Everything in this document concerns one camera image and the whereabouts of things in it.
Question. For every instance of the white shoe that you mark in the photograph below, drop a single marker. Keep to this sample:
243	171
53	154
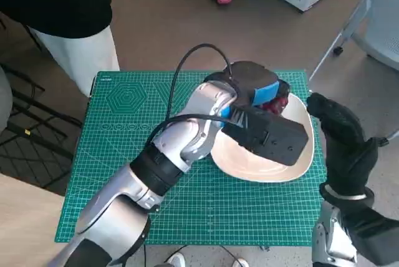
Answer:
175	260
240	263

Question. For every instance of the green cutting mat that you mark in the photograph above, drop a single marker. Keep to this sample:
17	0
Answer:
124	117

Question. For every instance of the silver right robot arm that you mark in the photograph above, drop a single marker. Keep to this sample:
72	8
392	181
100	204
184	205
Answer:
333	235

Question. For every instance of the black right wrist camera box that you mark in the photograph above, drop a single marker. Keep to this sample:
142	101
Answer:
377	235

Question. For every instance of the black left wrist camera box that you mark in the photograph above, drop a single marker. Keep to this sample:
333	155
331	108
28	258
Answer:
274	139

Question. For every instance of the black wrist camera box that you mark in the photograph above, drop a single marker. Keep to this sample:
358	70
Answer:
377	235
274	139

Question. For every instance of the blue mesh chair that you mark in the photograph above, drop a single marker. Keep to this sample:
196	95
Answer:
380	30

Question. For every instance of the small black clip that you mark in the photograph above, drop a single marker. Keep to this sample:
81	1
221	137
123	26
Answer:
264	247

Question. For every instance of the white square plate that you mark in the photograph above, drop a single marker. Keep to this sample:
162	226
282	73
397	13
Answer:
249	167

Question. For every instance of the red toy grape bunch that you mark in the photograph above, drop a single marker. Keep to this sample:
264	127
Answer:
277	104

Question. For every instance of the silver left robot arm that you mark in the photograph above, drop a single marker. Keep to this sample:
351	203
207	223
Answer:
124	198

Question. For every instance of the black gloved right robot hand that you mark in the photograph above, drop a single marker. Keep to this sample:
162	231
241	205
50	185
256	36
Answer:
346	148

